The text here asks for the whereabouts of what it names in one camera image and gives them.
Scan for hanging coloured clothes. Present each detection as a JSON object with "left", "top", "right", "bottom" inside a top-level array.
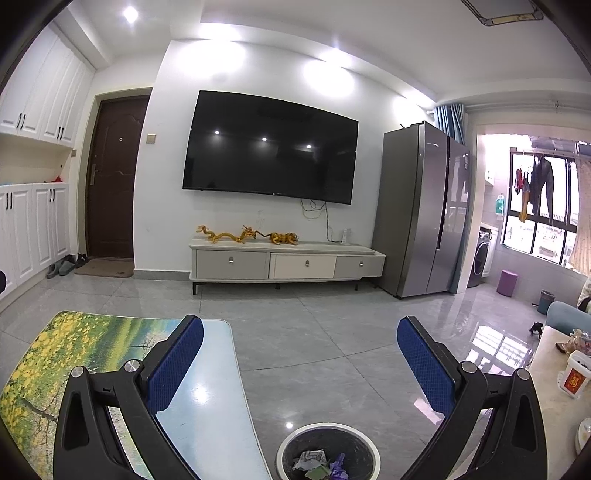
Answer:
[{"left": 513, "top": 168, "right": 532, "bottom": 222}]

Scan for white television cabinet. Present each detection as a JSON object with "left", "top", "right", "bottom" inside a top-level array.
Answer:
[{"left": 189, "top": 239, "right": 386, "bottom": 296}]

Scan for purple stool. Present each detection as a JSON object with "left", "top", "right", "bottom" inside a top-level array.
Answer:
[{"left": 497, "top": 269, "right": 521, "bottom": 297}]

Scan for brown doormat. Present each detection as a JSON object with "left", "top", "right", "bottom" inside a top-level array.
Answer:
[{"left": 74, "top": 257, "right": 134, "bottom": 279}]

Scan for white printed plastic bag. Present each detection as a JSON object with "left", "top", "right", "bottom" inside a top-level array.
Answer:
[{"left": 292, "top": 450, "right": 326, "bottom": 472}]

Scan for television cable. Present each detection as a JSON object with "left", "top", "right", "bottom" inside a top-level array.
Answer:
[{"left": 300, "top": 198, "right": 333, "bottom": 243}]

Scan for ceiling lamp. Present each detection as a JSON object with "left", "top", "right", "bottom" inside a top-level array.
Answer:
[{"left": 462, "top": 0, "right": 546, "bottom": 26}]

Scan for silver washing machine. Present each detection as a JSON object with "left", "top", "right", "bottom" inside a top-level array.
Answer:
[{"left": 467, "top": 226, "right": 497, "bottom": 289}]

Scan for hanging dark jacket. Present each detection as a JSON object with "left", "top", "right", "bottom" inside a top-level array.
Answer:
[{"left": 529, "top": 156, "right": 555, "bottom": 215}]

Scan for black wall television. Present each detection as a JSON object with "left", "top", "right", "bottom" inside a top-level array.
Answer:
[{"left": 182, "top": 90, "right": 359, "bottom": 205}]

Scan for red and white box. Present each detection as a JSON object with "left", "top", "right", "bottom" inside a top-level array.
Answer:
[{"left": 561, "top": 351, "right": 591, "bottom": 398}]

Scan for black trash bin white rim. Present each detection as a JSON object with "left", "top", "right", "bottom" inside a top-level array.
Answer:
[{"left": 276, "top": 422, "right": 382, "bottom": 480}]

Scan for grey refrigerator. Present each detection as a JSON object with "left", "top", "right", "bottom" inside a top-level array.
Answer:
[{"left": 372, "top": 121, "right": 472, "bottom": 300}]

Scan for grey slippers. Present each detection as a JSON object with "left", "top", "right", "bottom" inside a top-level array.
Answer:
[{"left": 46, "top": 258, "right": 77, "bottom": 278}]

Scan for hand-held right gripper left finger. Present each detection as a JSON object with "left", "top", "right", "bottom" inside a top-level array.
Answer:
[{"left": 53, "top": 315, "right": 205, "bottom": 480}]

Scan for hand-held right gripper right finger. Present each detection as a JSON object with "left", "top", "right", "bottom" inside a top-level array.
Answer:
[{"left": 397, "top": 316, "right": 548, "bottom": 480}]

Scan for white wall cabinet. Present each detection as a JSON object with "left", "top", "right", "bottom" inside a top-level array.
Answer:
[{"left": 0, "top": 21, "right": 95, "bottom": 148}]

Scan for blue sofa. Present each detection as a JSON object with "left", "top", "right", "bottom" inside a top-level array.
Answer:
[{"left": 545, "top": 300, "right": 591, "bottom": 337}]

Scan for golden dragon figurine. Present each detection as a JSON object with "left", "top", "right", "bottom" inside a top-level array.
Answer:
[{"left": 196, "top": 225, "right": 259, "bottom": 244}]

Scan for marble table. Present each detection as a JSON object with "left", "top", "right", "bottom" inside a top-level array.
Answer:
[{"left": 526, "top": 328, "right": 591, "bottom": 480}]

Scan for dark brown door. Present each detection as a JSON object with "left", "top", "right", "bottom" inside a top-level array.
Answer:
[{"left": 87, "top": 95, "right": 153, "bottom": 259}]

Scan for white floor cabinet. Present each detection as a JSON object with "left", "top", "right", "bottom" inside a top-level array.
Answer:
[{"left": 0, "top": 182, "right": 70, "bottom": 296}]

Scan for clear bag of snacks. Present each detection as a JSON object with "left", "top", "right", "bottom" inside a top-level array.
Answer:
[{"left": 568, "top": 329, "right": 591, "bottom": 356}]

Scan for blue curtain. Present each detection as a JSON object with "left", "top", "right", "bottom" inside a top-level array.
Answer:
[{"left": 434, "top": 102, "right": 467, "bottom": 144}]

